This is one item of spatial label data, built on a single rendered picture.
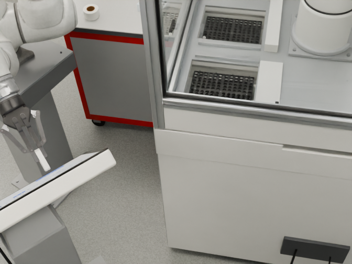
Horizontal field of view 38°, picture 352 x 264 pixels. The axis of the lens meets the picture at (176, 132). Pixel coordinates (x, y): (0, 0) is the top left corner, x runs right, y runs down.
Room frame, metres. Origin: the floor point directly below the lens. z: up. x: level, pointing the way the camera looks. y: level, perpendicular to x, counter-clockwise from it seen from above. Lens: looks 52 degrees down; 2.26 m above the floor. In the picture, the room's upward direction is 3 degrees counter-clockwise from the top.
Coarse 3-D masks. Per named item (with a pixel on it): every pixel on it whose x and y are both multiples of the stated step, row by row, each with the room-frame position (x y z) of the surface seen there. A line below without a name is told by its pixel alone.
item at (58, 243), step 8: (56, 216) 0.71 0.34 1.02; (64, 224) 0.69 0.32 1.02; (56, 232) 0.66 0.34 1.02; (64, 232) 0.67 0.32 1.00; (40, 240) 0.64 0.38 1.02; (48, 240) 0.65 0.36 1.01; (56, 240) 0.66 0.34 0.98; (64, 240) 0.67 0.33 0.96; (8, 248) 0.62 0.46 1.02; (32, 248) 0.62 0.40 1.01; (40, 248) 0.63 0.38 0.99; (48, 248) 0.64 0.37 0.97; (56, 248) 0.65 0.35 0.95; (64, 248) 0.66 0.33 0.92; (72, 248) 0.67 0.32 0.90; (16, 256) 0.60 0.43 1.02; (24, 256) 0.61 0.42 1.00; (32, 256) 0.62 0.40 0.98; (40, 256) 0.63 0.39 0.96; (48, 256) 0.63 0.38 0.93; (56, 256) 0.65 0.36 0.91; (64, 256) 0.66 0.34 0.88; (72, 256) 0.67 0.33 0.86
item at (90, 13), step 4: (88, 4) 1.92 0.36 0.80; (92, 4) 1.91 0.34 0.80; (84, 8) 1.89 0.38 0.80; (88, 8) 1.90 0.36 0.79; (92, 8) 1.90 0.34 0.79; (96, 8) 1.88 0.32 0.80; (84, 12) 1.86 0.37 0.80; (88, 12) 1.86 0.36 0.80; (92, 12) 1.86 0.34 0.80; (96, 12) 1.86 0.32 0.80; (84, 16) 1.87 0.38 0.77; (88, 16) 1.85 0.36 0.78; (92, 16) 1.85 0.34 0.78; (96, 16) 1.86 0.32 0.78
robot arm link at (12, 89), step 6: (0, 78) 1.04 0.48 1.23; (6, 78) 1.05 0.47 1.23; (12, 78) 1.06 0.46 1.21; (0, 84) 1.02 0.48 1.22; (6, 84) 1.03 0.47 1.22; (12, 84) 1.04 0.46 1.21; (0, 90) 1.01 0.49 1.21; (6, 90) 1.02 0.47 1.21; (12, 90) 1.02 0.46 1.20; (18, 90) 1.04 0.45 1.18; (0, 96) 1.00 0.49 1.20; (6, 96) 1.01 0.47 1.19
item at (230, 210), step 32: (160, 160) 1.06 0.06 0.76; (192, 160) 1.03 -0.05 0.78; (192, 192) 1.03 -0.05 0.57; (224, 192) 1.01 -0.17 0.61; (256, 192) 0.98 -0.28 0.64; (288, 192) 0.95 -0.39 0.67; (320, 192) 0.93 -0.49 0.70; (192, 224) 1.03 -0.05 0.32; (224, 224) 1.00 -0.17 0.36; (256, 224) 0.97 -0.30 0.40; (288, 224) 0.94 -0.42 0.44; (320, 224) 0.92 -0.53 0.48; (256, 256) 0.97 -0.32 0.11; (288, 256) 0.94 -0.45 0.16; (320, 256) 0.89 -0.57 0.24
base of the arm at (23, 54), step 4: (20, 48) 1.55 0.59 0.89; (16, 52) 1.51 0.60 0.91; (20, 52) 1.53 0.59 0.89; (24, 52) 1.54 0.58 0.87; (28, 52) 1.54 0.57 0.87; (32, 52) 1.55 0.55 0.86; (20, 56) 1.52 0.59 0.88; (24, 56) 1.52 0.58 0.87; (28, 56) 1.53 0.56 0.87; (32, 56) 1.54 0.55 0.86; (20, 60) 1.50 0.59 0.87; (24, 60) 1.51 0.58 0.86; (20, 64) 1.49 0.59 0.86
